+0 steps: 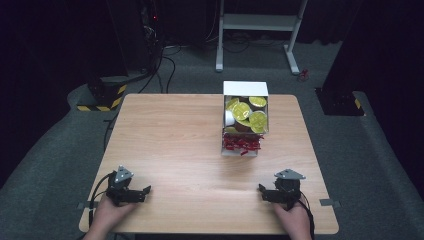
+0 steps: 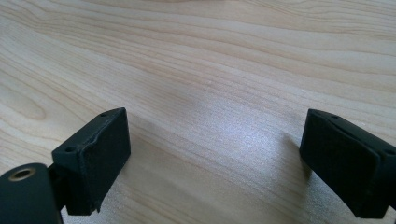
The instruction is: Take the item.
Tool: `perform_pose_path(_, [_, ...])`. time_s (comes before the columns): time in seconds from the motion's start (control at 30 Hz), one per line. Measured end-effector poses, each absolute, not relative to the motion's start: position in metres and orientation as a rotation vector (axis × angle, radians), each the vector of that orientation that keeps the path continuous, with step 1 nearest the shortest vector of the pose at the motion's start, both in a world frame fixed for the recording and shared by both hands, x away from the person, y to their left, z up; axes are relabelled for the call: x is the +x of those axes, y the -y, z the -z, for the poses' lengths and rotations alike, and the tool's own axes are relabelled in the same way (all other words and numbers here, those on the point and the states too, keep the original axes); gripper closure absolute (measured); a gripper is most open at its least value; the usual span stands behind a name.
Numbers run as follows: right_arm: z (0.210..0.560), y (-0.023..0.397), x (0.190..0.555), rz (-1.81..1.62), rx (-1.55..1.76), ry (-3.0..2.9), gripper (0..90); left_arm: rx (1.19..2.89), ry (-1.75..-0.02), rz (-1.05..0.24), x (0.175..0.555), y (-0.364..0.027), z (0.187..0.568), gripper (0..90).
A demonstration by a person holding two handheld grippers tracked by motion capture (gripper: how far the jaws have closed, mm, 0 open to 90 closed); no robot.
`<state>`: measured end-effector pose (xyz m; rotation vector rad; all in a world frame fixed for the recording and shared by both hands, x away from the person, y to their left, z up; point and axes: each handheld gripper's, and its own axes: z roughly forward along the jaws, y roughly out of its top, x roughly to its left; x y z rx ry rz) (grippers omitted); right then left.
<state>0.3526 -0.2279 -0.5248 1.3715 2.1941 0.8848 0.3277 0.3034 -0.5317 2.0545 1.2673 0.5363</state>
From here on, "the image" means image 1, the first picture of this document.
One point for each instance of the person's right hand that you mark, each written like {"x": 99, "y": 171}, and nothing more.
{"x": 293, "y": 220}

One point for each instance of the black yellow striped stand base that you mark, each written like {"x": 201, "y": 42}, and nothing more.
{"x": 105, "y": 95}

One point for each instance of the person's left hand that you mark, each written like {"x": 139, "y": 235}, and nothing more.
{"x": 111, "y": 215}

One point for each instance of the white metal stand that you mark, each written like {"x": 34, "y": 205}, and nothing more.
{"x": 256, "y": 21}

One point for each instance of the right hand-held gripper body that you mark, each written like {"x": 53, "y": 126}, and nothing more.
{"x": 286, "y": 188}

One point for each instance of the grey tape piece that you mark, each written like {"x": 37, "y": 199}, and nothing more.
{"x": 83, "y": 205}
{"x": 329, "y": 202}

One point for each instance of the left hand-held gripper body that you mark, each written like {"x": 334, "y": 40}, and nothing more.
{"x": 121, "y": 186}

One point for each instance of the pile of red packets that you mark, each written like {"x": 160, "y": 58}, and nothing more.
{"x": 241, "y": 142}

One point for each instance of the small red floor object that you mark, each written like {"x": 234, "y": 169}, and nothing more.
{"x": 303, "y": 75}

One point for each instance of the white cardboard box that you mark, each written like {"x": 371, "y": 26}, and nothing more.
{"x": 245, "y": 89}

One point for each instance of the dark equipment rack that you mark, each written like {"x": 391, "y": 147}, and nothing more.
{"x": 140, "y": 30}

